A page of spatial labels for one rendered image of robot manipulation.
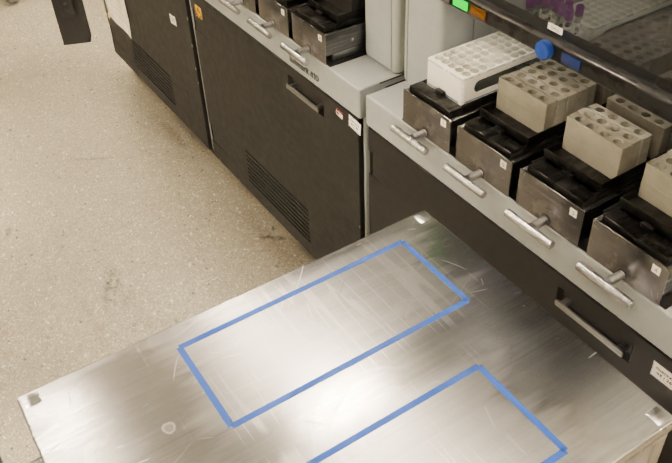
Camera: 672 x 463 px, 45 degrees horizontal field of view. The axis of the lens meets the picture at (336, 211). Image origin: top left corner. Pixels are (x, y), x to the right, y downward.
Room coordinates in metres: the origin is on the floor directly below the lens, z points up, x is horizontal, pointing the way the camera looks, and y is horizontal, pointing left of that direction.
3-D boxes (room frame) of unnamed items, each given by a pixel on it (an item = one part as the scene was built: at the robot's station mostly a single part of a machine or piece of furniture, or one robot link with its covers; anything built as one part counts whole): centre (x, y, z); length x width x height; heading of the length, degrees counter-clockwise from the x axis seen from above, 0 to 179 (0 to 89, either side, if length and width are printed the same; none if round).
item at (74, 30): (0.83, 0.28, 1.19); 0.03 x 0.01 x 0.07; 99
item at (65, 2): (0.81, 0.28, 1.22); 0.03 x 0.01 x 0.05; 9
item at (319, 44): (1.73, -0.23, 0.78); 0.73 x 0.14 x 0.09; 122
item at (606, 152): (1.01, -0.40, 0.85); 0.12 x 0.02 x 0.06; 31
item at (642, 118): (1.06, -0.48, 0.85); 0.12 x 0.02 x 0.06; 31
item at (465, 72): (1.32, -0.33, 0.83); 0.30 x 0.10 x 0.06; 122
